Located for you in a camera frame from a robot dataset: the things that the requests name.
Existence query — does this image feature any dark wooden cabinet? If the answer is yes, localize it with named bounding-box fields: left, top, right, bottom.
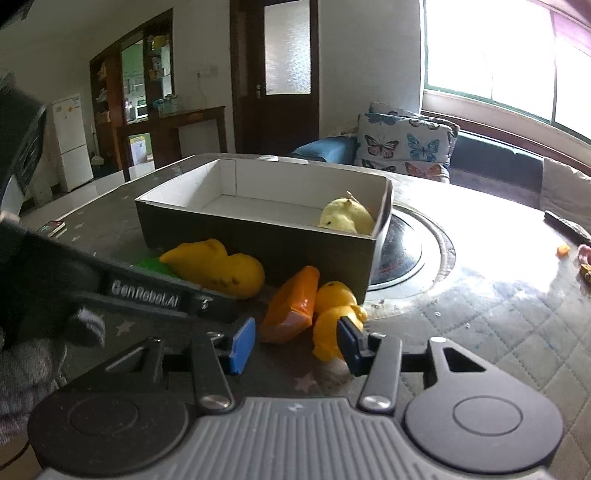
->
left=89, top=7, right=175, bottom=171

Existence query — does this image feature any large butterfly print pillow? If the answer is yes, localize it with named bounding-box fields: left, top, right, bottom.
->
left=353, top=112, right=455, bottom=183

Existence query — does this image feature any grey folded blanket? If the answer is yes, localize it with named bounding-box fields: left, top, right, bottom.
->
left=539, top=157, right=591, bottom=217

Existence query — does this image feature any grey quilted desktop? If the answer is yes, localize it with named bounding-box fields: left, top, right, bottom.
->
left=21, top=152, right=591, bottom=480

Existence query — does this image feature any orange fruit toy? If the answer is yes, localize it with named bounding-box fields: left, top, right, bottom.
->
left=311, top=281, right=369, bottom=362

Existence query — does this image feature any black remote control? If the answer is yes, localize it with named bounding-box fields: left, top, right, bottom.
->
left=544, top=210, right=591, bottom=243

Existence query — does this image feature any person's left hand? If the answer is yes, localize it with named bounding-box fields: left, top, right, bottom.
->
left=0, top=302, right=108, bottom=430

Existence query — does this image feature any blue cushion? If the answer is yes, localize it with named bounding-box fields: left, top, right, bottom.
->
left=290, top=137, right=358, bottom=163

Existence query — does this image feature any dark wooden console table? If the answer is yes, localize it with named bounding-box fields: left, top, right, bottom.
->
left=115, top=106, right=228, bottom=183

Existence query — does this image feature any white refrigerator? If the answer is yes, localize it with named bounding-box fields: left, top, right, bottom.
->
left=48, top=93, right=94, bottom=193

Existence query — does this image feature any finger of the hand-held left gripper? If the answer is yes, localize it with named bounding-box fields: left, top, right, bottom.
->
left=188, top=288, right=252, bottom=325

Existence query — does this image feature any green snack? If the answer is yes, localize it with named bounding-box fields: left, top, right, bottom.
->
left=134, top=256, right=178, bottom=278

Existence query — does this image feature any dark blue sofa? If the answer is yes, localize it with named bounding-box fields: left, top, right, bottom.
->
left=288, top=129, right=591, bottom=217

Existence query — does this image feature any cardboard box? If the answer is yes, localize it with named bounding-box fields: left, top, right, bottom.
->
left=135, top=158, right=393, bottom=303

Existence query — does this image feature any orange white fish toy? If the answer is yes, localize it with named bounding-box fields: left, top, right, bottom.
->
left=259, top=266, right=321, bottom=344

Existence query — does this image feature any yellow labelled box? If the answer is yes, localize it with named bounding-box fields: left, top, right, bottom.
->
left=129, top=134, right=152, bottom=164

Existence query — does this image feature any yellow chick plush toy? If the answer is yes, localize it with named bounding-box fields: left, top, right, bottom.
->
left=318, top=191, right=376, bottom=236

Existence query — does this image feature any round clear mat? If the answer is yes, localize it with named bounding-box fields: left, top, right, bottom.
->
left=367, top=205, right=455, bottom=291

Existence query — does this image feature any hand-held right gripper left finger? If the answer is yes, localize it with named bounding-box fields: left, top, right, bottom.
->
left=99, top=318, right=256, bottom=413

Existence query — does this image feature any yellow-orange animal toy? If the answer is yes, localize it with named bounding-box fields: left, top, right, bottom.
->
left=159, top=239, right=266, bottom=300

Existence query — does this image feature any large window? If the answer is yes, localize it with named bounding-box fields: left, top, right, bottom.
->
left=422, top=0, right=591, bottom=139

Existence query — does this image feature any brown wooden door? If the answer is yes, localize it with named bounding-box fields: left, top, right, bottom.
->
left=229, top=0, right=320, bottom=155

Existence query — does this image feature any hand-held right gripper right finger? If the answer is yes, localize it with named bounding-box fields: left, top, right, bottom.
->
left=337, top=316, right=502, bottom=413

